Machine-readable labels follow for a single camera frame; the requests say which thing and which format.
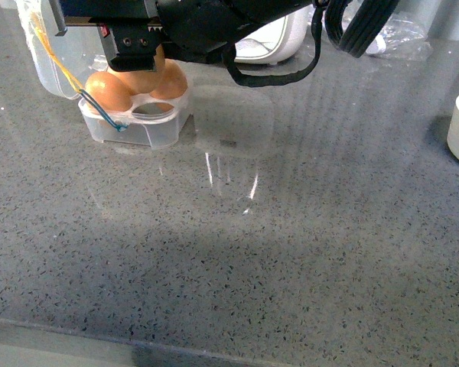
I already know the black corrugated cable conduit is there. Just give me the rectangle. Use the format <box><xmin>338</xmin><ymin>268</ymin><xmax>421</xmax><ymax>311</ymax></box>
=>
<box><xmin>324</xmin><ymin>0</ymin><xmax>401</xmax><ymax>59</ymax></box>

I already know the yellow blue rubber band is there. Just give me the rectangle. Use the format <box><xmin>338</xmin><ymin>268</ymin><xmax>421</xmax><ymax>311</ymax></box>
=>
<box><xmin>31</xmin><ymin>12</ymin><xmax>128</xmax><ymax>132</ymax></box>

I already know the clear plastic egg box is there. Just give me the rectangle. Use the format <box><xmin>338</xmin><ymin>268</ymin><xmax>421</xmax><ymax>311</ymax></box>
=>
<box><xmin>16</xmin><ymin>1</ymin><xmax>192</xmax><ymax>149</ymax></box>

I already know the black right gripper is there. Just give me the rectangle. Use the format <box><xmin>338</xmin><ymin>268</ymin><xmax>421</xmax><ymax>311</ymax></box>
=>
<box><xmin>60</xmin><ymin>1</ymin><xmax>310</xmax><ymax>72</ymax></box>

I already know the white power cable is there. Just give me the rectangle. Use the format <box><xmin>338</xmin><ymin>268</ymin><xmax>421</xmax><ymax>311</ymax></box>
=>
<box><xmin>365</xmin><ymin>34</ymin><xmax>387</xmax><ymax>57</ymax></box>

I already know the brown egg back left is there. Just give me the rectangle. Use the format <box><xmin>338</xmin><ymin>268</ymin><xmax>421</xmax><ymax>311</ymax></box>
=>
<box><xmin>107</xmin><ymin>67</ymin><xmax>163</xmax><ymax>95</ymax></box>

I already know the clear plastic bag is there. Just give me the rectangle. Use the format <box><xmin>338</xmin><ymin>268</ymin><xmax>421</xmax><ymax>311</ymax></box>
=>
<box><xmin>366</xmin><ymin>11</ymin><xmax>433</xmax><ymax>61</ymax></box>

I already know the brown egg front left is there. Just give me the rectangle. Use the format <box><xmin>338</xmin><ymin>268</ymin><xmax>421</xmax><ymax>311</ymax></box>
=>
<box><xmin>85</xmin><ymin>71</ymin><xmax>132</xmax><ymax>112</ymax></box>

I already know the brown egg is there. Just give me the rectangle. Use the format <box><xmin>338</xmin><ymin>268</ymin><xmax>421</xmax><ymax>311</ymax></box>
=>
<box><xmin>107</xmin><ymin>67</ymin><xmax>163</xmax><ymax>95</ymax></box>
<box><xmin>150</xmin><ymin>59</ymin><xmax>188</xmax><ymax>100</ymax></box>
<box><xmin>85</xmin><ymin>71</ymin><xmax>132</xmax><ymax>112</ymax></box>

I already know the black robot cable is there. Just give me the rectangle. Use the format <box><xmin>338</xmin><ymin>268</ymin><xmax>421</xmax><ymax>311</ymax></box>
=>
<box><xmin>221</xmin><ymin>3</ymin><xmax>326</xmax><ymax>89</ymax></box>

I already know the brown egg back right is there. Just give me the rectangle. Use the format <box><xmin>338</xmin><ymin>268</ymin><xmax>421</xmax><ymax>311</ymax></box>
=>
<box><xmin>150</xmin><ymin>59</ymin><xmax>188</xmax><ymax>100</ymax></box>

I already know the white Joyoung soymilk machine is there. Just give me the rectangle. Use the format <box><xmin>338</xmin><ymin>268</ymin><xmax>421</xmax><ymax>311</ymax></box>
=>
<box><xmin>236</xmin><ymin>5</ymin><xmax>314</xmax><ymax>65</ymax></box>

